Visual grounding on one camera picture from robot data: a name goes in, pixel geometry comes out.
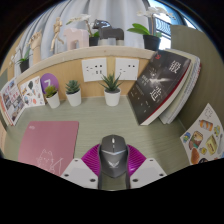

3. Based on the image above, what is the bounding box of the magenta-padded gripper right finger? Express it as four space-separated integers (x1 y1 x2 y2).
126 143 168 190

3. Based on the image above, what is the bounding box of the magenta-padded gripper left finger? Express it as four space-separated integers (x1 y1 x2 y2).
60 143 101 190

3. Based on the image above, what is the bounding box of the grey computer mouse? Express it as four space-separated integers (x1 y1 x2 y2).
97 134 130 179

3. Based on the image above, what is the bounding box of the pink mouse pad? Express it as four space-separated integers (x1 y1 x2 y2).
17 120 80 177

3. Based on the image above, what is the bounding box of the food sticker sheet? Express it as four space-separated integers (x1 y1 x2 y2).
180 102 224 166

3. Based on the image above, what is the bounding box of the small succulent in white pot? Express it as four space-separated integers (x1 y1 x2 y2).
44 85 61 109
99 72 124 107
64 79 83 107

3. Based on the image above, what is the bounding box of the black book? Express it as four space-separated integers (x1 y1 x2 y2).
127 49 192 126

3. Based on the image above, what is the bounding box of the white sticker sheet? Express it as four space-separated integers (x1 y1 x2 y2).
18 75 46 108

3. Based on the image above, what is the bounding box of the red and white magazine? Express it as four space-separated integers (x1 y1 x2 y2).
0 77 26 127

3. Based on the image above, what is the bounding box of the white stone ledge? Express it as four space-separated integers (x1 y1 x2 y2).
14 45 156 84

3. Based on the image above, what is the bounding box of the white orchid in black pot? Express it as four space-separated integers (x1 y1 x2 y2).
65 13 101 47
126 5 176 52
9 44 33 74

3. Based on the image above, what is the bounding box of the pink horse figurine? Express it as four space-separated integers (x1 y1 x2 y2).
63 27 90 51

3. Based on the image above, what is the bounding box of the black horse figurine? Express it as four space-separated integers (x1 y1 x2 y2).
92 18 125 47

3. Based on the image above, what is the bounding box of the grey curtain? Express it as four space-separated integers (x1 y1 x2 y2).
13 0 151 68

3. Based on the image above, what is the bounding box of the white wall socket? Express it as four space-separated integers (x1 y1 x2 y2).
81 57 108 83
114 57 140 81

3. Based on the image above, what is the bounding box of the window with dark frame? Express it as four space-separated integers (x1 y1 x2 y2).
146 0 198 51

